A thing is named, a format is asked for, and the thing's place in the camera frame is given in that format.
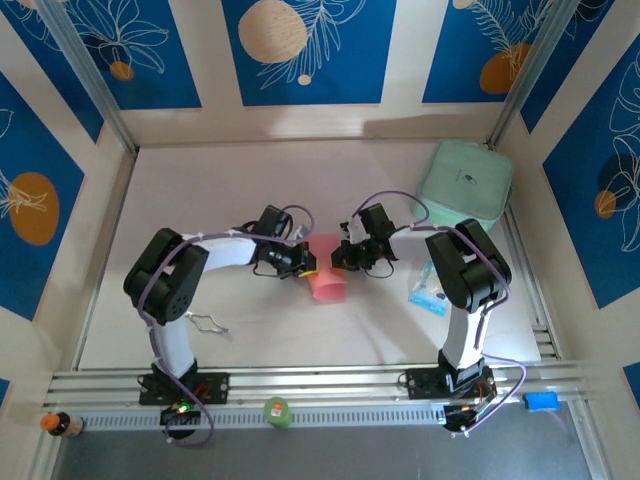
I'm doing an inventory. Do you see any pink square paper sheet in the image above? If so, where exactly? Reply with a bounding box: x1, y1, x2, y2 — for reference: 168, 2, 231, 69
305, 232, 350, 304

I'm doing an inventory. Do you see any mint green zip pouch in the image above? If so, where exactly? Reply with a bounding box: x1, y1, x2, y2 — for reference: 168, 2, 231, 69
410, 139, 516, 236

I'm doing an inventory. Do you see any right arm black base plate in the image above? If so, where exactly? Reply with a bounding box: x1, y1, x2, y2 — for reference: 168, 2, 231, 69
405, 367, 496, 401

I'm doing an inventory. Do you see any aluminium frame post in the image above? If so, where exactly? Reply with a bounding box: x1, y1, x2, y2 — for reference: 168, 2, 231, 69
35, 0, 140, 154
485, 0, 581, 150

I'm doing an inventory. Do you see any brown bottle orange cap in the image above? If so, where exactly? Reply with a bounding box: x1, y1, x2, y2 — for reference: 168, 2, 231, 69
39, 410, 85, 439

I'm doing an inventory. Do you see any blue snack packet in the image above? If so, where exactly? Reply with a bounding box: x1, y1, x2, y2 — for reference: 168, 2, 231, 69
407, 259, 449, 317

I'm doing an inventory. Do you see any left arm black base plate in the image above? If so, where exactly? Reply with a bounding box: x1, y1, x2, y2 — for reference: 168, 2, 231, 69
138, 372, 231, 406

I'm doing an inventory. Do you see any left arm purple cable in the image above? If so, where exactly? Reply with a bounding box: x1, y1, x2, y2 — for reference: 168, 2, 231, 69
137, 203, 316, 449

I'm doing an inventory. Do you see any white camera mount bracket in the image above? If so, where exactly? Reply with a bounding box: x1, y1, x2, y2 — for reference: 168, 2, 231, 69
344, 212, 369, 246

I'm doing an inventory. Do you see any aluminium mounting rail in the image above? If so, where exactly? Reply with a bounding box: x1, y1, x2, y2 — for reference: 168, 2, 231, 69
43, 362, 599, 409

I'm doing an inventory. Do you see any bent metal wire clip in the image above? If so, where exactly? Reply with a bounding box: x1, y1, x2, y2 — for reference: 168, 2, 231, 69
183, 312, 232, 335

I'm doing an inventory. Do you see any blue box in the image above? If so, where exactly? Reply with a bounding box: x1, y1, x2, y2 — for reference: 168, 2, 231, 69
523, 392, 560, 412

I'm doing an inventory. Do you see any grey slotted cable duct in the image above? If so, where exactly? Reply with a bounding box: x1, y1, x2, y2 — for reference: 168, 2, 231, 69
74, 403, 451, 432

